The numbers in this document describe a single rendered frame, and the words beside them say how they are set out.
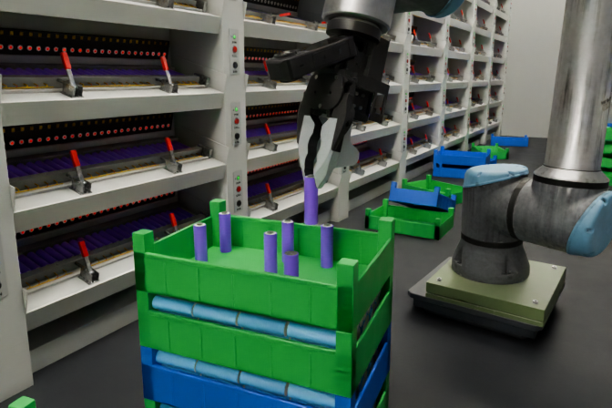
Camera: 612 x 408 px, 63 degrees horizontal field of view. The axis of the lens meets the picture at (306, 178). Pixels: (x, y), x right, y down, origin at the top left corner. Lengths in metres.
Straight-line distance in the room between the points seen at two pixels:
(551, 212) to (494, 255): 0.19
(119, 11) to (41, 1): 0.18
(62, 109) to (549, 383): 1.11
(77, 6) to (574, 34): 1.01
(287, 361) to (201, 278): 0.14
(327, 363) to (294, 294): 0.09
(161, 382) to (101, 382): 0.41
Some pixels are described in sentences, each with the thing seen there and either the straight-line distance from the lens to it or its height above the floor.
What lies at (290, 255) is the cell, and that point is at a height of 0.39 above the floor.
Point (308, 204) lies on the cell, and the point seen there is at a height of 0.44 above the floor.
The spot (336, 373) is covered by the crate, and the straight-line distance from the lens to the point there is 0.61.
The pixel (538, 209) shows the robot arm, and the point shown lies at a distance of 1.21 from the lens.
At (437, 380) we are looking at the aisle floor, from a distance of 1.12.
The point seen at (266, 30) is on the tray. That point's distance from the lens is 1.61.
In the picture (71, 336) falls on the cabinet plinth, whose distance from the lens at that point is 1.26.
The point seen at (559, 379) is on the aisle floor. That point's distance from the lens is 1.20.
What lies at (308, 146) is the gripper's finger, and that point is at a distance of 0.66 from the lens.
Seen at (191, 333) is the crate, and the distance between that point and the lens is 0.69.
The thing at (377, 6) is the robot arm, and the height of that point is 0.68.
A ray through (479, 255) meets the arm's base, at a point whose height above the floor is 0.17.
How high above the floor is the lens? 0.60
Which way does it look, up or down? 12 degrees down
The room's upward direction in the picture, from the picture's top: straight up
